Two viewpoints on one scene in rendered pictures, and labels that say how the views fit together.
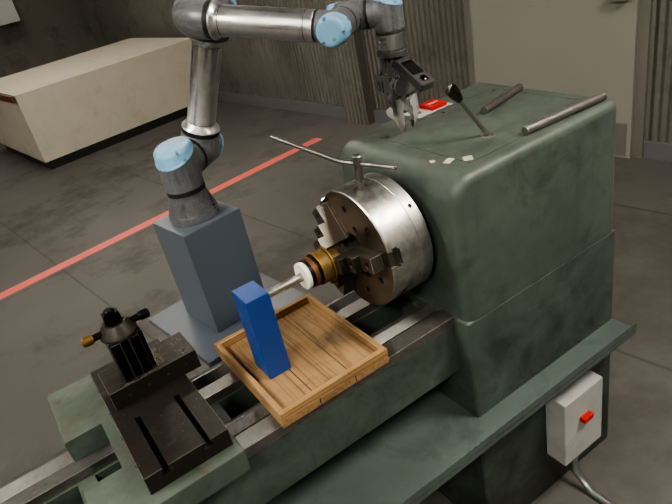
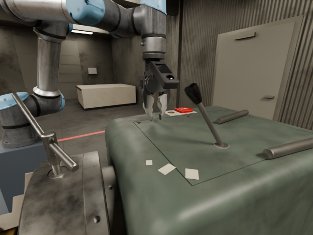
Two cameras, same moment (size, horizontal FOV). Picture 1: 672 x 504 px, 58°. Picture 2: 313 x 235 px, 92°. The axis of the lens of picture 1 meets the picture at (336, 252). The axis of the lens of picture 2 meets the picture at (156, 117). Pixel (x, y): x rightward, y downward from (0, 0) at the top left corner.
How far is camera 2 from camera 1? 1.19 m
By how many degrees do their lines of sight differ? 13
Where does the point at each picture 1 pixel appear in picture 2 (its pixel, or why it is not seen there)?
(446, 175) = (151, 198)
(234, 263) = not seen: hidden behind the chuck
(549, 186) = (284, 224)
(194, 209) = (11, 138)
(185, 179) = (8, 117)
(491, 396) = not seen: outside the picture
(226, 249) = (30, 168)
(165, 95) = (123, 99)
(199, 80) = (39, 60)
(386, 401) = not seen: outside the picture
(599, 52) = (258, 114)
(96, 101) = (103, 95)
